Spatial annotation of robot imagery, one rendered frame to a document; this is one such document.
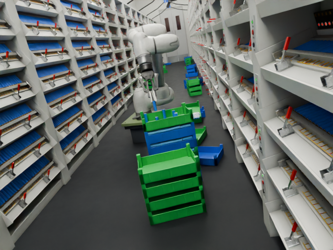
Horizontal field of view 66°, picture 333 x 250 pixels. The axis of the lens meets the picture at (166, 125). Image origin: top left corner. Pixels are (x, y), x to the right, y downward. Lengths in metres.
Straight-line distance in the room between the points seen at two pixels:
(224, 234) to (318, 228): 0.56
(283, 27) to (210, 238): 0.91
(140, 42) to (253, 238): 1.21
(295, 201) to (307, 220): 0.09
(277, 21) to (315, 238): 0.66
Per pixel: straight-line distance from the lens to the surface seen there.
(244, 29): 1.67
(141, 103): 2.41
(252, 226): 1.34
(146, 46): 1.63
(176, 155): 1.46
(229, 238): 1.28
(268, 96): 1.00
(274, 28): 0.98
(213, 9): 2.35
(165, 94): 2.41
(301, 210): 0.89
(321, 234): 0.82
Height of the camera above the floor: 0.87
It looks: 18 degrees down
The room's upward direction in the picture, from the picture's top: 10 degrees counter-clockwise
